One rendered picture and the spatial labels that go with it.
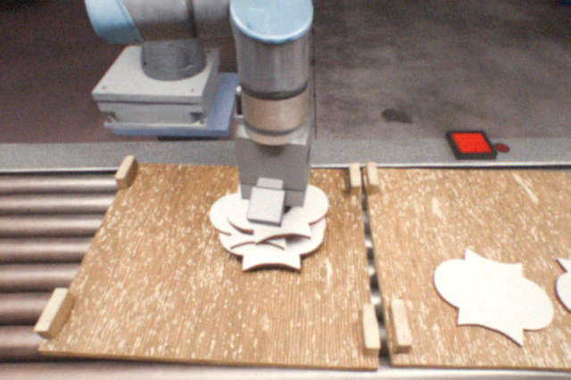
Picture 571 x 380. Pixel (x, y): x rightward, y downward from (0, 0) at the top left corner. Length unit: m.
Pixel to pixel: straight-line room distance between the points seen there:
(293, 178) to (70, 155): 0.52
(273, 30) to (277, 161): 0.16
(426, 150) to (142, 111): 0.61
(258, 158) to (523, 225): 0.43
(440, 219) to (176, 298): 0.41
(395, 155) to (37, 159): 0.69
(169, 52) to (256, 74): 0.55
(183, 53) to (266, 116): 0.54
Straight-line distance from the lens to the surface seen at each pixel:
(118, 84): 0.98
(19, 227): 0.77
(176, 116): 0.93
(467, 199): 0.71
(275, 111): 0.42
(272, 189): 0.48
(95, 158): 0.85
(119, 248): 0.63
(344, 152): 0.78
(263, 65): 0.40
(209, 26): 0.48
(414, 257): 0.60
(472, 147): 0.84
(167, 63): 0.94
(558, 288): 0.65
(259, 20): 0.38
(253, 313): 0.53
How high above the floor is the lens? 1.40
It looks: 45 degrees down
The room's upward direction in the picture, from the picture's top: straight up
